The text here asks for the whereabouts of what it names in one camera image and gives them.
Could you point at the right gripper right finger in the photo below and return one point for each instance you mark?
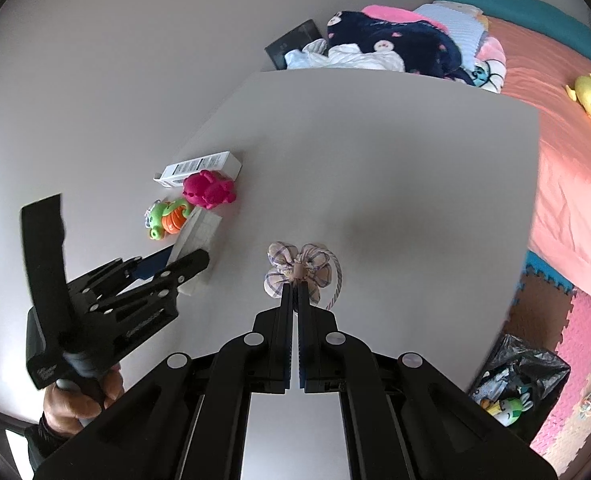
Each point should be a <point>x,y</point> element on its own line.
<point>402,418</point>

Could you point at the foam puzzle floor mat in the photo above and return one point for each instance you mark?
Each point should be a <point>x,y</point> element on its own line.
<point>548,311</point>

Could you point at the green orange turtle toy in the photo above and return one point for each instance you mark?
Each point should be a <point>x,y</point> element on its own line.
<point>166,218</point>

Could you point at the small toy on mat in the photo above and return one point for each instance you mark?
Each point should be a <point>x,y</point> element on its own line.
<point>585,407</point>

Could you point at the green white plush toy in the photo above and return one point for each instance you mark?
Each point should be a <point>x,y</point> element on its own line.
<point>507,411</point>

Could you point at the pink brown plush toy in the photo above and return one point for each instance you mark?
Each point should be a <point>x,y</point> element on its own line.
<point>207,190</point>

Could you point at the pink folded clothing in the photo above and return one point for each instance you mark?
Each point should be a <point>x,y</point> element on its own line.
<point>399,16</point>

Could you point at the checked fabric bow scrunchie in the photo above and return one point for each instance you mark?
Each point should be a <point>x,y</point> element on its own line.
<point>313,264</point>

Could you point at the black frame on wall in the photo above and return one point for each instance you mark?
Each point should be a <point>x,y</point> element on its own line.
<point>295,39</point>

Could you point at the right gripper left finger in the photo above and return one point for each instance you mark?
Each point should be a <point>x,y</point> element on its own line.
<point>187,418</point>

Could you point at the teal pillow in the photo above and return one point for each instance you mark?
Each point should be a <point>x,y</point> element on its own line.
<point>541,17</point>

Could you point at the navy patterned clothing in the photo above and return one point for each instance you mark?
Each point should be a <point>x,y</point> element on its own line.
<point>424,48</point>

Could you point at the white cardboard box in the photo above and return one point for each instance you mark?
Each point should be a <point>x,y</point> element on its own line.
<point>224,163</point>

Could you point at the light blue folded cloth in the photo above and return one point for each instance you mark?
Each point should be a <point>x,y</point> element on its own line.
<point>467,32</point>

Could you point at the black lined trash bin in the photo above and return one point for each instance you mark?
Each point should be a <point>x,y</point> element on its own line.
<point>514,368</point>

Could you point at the left hand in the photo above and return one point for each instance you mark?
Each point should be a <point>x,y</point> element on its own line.
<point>64,410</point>

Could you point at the white crumpled clothing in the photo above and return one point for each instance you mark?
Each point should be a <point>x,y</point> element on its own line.
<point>317,54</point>

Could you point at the white paper pad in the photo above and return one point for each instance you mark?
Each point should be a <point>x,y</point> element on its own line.
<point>198,232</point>

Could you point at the pink bed sheet mattress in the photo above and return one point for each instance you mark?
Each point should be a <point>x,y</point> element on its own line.
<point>539,71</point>

